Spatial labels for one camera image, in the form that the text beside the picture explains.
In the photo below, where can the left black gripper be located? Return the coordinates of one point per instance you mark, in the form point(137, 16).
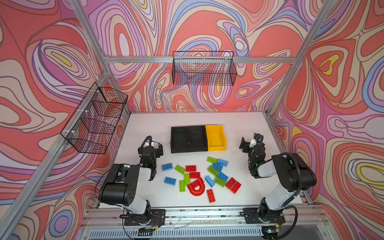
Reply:
point(149, 147)

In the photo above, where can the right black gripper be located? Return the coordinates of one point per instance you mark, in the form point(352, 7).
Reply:
point(252, 146)

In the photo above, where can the blue lego brick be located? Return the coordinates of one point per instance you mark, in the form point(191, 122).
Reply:
point(170, 181)
point(167, 167)
point(209, 181)
point(217, 167)
point(222, 163)
point(222, 176)

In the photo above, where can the green lego brick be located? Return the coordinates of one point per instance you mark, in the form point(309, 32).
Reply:
point(212, 160)
point(213, 171)
point(220, 182)
point(187, 179)
point(180, 169)
point(182, 186)

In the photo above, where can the red lego brick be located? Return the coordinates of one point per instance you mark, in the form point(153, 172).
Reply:
point(191, 168)
point(211, 196)
point(195, 175)
point(230, 183)
point(235, 187)

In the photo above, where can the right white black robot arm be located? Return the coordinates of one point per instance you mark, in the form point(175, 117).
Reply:
point(294, 176)

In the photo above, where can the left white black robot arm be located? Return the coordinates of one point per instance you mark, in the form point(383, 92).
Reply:
point(120, 185)

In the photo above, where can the left black plastic bin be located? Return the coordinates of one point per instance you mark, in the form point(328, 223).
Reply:
point(180, 140)

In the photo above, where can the black plastic bin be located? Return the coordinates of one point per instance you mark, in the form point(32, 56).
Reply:
point(180, 140)
point(198, 139)

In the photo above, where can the yellow plastic bin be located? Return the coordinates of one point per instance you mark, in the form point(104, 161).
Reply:
point(216, 138)

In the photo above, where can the green lego brick beside arch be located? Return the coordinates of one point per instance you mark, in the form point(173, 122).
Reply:
point(187, 179)

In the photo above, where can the middle black plastic bin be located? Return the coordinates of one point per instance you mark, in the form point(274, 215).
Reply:
point(198, 139)

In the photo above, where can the red lego brick above arch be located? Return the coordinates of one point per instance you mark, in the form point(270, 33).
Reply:
point(195, 175)

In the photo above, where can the blue lego brick beside arch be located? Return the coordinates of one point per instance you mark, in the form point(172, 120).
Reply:
point(209, 181)

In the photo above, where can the red lego arch piece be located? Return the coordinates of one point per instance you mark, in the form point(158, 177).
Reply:
point(197, 188)

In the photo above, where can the red lego brick bottom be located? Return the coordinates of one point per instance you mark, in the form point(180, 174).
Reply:
point(211, 196)

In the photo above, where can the black wire basket left wall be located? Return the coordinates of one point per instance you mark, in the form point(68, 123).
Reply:
point(95, 120)

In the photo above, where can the black wire basket wall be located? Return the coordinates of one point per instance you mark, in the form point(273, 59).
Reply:
point(210, 68)
point(95, 120)

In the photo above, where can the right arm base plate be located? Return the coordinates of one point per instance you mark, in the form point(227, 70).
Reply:
point(263, 216)

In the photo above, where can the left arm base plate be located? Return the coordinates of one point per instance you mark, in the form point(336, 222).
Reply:
point(152, 218)

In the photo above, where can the aluminium front rail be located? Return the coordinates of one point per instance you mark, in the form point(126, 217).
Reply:
point(306, 222)

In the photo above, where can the black wire basket back wall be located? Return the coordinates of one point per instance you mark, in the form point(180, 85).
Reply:
point(210, 68)

